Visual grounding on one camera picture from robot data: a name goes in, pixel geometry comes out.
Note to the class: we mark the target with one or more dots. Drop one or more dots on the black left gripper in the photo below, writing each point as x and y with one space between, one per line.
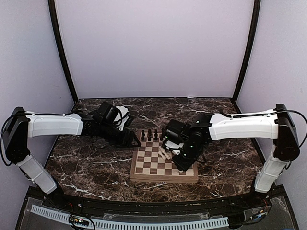
126 142

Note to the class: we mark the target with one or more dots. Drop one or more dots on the black frame post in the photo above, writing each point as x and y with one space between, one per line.
60 48
248 50

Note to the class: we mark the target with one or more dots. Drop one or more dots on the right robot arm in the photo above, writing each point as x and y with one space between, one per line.
275 124

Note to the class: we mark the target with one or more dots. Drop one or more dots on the left black frame post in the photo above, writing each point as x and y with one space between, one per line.
60 48

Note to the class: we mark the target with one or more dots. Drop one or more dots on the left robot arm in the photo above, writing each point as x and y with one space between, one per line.
108 122

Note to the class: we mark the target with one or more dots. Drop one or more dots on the wooden chess board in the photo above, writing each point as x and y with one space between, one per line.
150 165

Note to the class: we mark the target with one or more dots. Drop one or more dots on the black front rail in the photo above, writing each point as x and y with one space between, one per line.
213 206

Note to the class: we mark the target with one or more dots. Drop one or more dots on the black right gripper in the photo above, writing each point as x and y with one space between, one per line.
183 165

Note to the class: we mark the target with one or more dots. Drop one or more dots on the white slotted cable duct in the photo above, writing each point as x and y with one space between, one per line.
127 223

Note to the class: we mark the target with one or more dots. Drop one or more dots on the right black frame post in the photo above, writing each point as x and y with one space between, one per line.
248 50

